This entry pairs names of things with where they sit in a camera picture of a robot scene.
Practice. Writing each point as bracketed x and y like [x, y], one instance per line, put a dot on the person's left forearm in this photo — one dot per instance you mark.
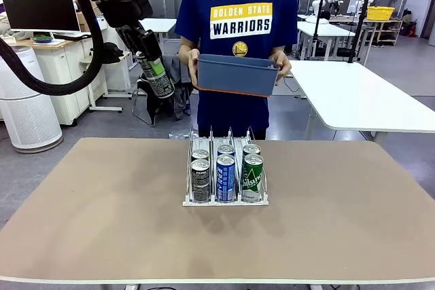
[283, 49]

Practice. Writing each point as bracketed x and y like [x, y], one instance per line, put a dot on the grey garment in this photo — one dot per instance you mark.
[180, 100]

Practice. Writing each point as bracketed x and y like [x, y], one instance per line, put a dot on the white background desk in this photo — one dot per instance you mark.
[159, 25]

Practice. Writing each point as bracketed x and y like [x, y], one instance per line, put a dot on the person's right forearm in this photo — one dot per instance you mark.
[185, 49]

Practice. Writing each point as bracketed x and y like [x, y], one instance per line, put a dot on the yellow plastic crate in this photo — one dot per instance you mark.
[382, 13]

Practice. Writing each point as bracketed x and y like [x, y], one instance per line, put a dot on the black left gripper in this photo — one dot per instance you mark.
[125, 11]

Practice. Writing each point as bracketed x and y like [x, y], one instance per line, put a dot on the wooden shelf rack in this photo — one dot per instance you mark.
[384, 21]

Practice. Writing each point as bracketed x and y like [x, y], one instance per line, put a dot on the small white box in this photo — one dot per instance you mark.
[102, 23]

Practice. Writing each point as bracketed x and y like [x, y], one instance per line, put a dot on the clear plastic bag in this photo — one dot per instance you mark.
[178, 133]

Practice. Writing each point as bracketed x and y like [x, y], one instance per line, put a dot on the long white background table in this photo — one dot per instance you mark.
[329, 30]

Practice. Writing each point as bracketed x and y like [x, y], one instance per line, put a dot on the black tripod stand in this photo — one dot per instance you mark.
[319, 18]
[361, 24]

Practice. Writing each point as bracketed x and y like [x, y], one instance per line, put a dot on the blue white beverage can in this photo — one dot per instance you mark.
[226, 149]
[226, 178]

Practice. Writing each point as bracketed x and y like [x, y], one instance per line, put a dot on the black hat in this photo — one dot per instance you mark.
[113, 53]

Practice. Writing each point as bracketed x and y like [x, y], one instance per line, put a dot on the black Pepsi can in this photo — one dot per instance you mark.
[159, 83]
[200, 153]
[200, 181]

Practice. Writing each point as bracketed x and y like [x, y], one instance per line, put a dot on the person's left hand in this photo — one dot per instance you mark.
[284, 66]

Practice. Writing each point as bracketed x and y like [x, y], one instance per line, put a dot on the red fire extinguisher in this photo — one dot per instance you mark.
[412, 29]

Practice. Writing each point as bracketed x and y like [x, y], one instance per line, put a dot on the green Chilsung cider can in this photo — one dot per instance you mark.
[251, 149]
[252, 181]

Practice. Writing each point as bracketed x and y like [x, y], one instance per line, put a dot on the blue-grey plastic bin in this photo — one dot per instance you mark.
[238, 76]

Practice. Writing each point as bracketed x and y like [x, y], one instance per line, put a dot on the black jacket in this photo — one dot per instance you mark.
[153, 106]

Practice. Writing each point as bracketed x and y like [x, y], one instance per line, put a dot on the white cabinet desk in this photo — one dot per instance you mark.
[57, 66]

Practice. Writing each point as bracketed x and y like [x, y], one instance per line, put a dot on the small white side table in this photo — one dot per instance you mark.
[105, 109]

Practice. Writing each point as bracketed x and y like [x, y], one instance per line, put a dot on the green bowl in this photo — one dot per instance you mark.
[42, 38]

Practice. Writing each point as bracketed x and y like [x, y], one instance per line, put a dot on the person's right hand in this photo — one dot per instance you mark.
[193, 66]

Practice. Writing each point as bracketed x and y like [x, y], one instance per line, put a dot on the black computer monitor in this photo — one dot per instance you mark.
[40, 15]

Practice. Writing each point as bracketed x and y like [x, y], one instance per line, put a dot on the large white table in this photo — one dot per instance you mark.
[357, 100]

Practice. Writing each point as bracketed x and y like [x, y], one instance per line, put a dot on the white cylindrical air purifier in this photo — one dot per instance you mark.
[23, 117]

